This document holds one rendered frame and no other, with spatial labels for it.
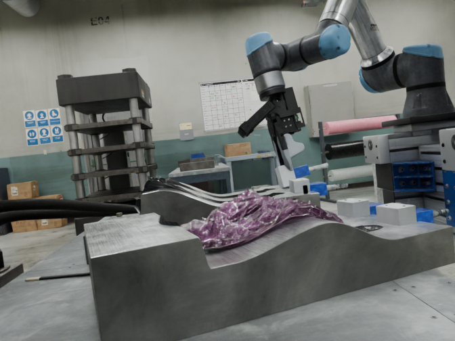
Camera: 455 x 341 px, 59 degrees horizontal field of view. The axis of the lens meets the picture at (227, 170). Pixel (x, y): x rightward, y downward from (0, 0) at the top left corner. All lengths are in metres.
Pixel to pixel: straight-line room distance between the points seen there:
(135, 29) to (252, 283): 7.43
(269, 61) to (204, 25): 6.70
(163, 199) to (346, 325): 0.49
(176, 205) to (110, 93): 4.12
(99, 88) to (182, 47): 3.01
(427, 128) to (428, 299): 0.91
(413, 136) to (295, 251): 0.94
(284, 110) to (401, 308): 0.66
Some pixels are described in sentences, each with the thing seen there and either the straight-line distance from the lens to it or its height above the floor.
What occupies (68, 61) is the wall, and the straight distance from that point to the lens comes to 7.93.
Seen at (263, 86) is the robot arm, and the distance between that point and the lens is 1.06.
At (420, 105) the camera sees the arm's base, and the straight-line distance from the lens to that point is 1.44.
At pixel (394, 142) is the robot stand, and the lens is 1.37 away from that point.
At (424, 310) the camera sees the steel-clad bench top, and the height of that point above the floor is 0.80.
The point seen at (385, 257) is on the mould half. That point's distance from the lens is 0.60.
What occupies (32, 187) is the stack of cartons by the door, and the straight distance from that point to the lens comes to 7.61.
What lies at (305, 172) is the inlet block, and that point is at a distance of 1.04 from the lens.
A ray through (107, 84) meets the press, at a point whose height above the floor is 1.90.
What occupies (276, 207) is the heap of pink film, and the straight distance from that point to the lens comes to 0.59.
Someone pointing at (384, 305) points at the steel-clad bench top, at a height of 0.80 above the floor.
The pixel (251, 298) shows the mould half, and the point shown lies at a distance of 0.50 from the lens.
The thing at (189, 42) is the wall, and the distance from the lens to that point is 7.67.
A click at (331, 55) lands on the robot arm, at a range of 1.07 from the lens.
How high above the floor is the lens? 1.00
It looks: 3 degrees down
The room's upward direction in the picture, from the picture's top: 6 degrees counter-clockwise
